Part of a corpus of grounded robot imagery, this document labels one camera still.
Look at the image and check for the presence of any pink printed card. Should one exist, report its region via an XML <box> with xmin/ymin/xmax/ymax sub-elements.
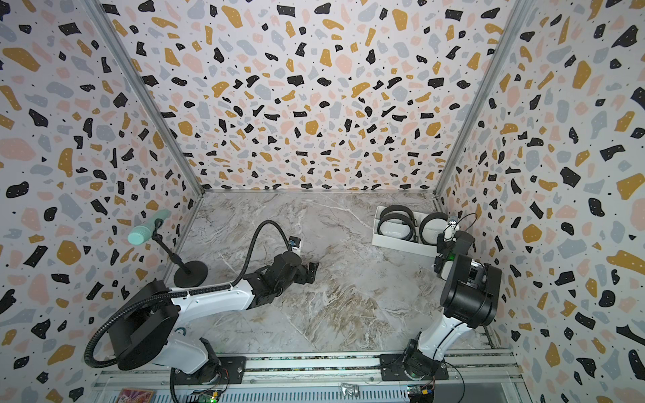
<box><xmin>115</xmin><ymin>388</ymin><xmax>156</xmax><ymax>403</ymax></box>

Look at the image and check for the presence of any black microphone stand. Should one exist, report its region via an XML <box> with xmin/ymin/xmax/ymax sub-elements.
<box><xmin>151</xmin><ymin>230</ymin><xmax>208</xmax><ymax>288</ymax></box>

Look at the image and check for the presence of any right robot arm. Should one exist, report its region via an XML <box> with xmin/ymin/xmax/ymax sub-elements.
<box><xmin>418</xmin><ymin>230</ymin><xmax>502</xmax><ymax>363</ymax></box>

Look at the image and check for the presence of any green foam microphone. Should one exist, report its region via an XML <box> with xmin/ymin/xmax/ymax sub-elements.
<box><xmin>127</xmin><ymin>209</ymin><xmax>171</xmax><ymax>246</ymax></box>

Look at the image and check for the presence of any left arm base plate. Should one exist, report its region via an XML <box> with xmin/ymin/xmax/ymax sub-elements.
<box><xmin>171</xmin><ymin>356</ymin><xmax>247</xmax><ymax>387</ymax></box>

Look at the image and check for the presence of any aluminium rail frame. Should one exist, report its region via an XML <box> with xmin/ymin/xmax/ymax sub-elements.
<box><xmin>87</xmin><ymin>349</ymin><xmax>531</xmax><ymax>402</ymax></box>

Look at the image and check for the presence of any white divided storage box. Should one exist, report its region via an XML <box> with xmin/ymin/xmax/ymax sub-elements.
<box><xmin>372</xmin><ymin>206</ymin><xmax>453</xmax><ymax>257</ymax></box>

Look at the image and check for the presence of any black corrugated cable conduit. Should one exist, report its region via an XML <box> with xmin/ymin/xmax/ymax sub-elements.
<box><xmin>82</xmin><ymin>220</ymin><xmax>292</xmax><ymax>369</ymax></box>

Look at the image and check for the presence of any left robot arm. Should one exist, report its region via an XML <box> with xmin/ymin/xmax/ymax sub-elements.
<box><xmin>107</xmin><ymin>251</ymin><xmax>319</xmax><ymax>374</ymax></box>

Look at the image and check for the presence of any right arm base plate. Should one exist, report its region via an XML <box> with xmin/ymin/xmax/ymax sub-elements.
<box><xmin>378</xmin><ymin>352</ymin><xmax>448</xmax><ymax>382</ymax></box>

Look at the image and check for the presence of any long black belt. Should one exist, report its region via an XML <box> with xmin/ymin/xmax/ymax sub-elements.
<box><xmin>418</xmin><ymin>213</ymin><xmax>448</xmax><ymax>246</ymax></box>
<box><xmin>377</xmin><ymin>213</ymin><xmax>417</xmax><ymax>242</ymax></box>

